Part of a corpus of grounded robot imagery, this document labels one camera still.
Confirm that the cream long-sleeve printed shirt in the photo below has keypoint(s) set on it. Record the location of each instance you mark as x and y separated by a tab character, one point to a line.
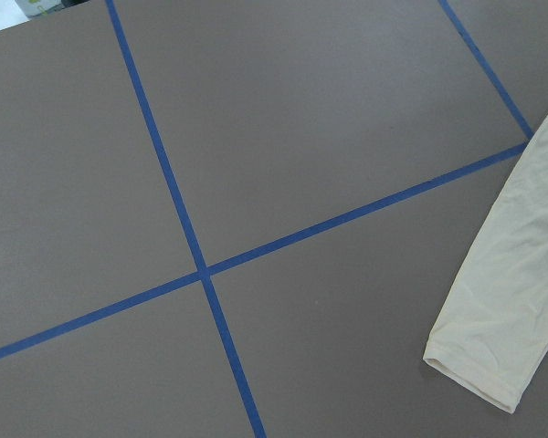
491	333

